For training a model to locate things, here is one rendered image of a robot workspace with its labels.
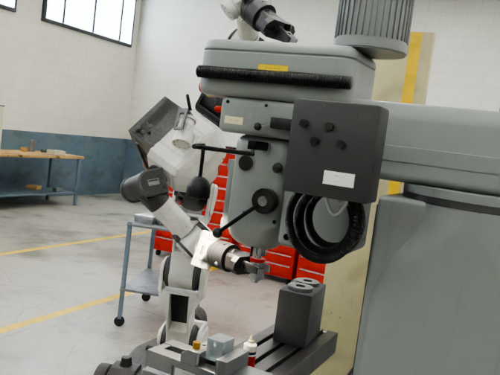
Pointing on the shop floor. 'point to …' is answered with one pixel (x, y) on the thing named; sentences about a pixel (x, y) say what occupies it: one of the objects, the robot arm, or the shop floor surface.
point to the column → (431, 286)
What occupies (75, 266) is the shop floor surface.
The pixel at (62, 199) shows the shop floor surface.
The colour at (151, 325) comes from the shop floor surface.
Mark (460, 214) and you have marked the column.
